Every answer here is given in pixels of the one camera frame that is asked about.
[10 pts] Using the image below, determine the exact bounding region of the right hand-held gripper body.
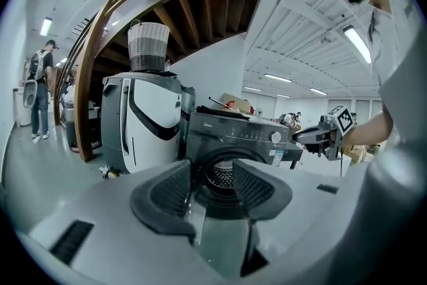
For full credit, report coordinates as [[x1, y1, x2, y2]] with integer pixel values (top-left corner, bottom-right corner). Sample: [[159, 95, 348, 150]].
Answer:
[[318, 104, 356, 162]]

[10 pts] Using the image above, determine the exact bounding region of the person's white shirt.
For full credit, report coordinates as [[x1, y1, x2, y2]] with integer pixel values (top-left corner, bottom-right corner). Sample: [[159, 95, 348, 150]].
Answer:
[[344, 0, 427, 244]]

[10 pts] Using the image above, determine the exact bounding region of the white grey woven basket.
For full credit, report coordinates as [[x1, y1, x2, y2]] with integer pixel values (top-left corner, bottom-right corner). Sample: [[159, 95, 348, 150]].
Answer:
[[127, 19, 172, 73]]

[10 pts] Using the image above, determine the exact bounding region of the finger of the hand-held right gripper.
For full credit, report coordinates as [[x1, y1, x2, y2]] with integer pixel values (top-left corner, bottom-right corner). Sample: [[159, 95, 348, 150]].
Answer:
[[292, 127, 322, 146], [303, 142, 323, 156]]

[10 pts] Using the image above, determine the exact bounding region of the person's right forearm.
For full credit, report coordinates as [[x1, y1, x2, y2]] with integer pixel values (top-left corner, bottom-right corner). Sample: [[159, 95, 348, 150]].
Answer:
[[342, 109, 395, 152]]

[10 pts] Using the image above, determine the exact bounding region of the wooden staircase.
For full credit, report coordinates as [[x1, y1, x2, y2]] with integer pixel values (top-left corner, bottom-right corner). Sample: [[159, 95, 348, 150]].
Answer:
[[53, 0, 268, 164]]

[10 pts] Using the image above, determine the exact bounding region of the white toilet seat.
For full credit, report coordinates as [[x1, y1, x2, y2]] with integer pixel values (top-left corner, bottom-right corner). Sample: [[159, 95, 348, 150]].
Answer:
[[22, 79, 39, 110]]

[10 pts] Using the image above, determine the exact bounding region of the brown cardboard box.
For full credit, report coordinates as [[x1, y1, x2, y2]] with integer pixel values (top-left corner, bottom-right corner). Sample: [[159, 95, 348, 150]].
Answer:
[[221, 93, 255, 116]]

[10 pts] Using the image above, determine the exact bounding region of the metal rod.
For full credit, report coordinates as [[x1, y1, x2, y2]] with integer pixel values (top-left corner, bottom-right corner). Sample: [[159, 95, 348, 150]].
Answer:
[[207, 96, 235, 110]]

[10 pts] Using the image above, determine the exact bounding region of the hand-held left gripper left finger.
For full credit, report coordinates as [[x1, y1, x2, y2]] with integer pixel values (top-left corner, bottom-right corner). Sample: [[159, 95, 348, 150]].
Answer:
[[129, 158, 198, 244]]

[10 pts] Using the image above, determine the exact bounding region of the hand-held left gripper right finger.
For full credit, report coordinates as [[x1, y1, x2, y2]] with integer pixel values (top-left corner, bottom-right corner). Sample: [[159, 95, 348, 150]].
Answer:
[[232, 158, 294, 222]]

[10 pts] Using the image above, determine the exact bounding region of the black machine cabinet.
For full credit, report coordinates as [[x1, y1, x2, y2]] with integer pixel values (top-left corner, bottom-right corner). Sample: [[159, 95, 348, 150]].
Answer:
[[185, 105, 305, 222]]

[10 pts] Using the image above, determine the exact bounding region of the white and black robot body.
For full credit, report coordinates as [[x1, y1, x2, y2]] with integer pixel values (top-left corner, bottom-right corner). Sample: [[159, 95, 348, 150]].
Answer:
[[100, 71, 184, 176]]

